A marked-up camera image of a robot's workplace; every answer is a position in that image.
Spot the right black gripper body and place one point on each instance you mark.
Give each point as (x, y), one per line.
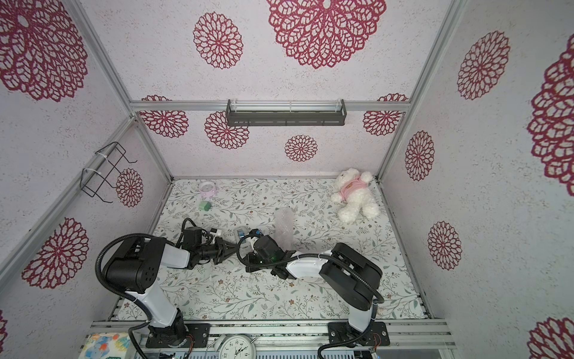
(251, 262)

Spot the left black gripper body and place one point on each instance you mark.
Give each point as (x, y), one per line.
(208, 252)

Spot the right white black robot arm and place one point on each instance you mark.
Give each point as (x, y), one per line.
(351, 275)

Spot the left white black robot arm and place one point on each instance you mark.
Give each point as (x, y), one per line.
(129, 266)

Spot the small green cube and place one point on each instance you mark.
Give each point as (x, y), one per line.
(205, 205)

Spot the pink tape roll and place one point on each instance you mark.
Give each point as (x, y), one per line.
(208, 189)

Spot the white analog clock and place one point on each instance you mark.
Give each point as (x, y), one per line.
(238, 347)

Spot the white teddy bear pink shirt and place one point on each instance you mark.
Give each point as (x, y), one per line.
(351, 188)

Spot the colourful tissue box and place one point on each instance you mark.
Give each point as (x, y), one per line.
(107, 345)

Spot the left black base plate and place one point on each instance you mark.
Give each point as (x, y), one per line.
(195, 334)

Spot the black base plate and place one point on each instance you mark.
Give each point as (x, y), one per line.
(195, 334)
(343, 334)

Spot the black wire wall rack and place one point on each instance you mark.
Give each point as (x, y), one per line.
(93, 179)

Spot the black wall shelf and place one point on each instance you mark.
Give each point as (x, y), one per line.
(332, 116)

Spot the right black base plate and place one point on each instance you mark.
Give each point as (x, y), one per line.
(343, 334)

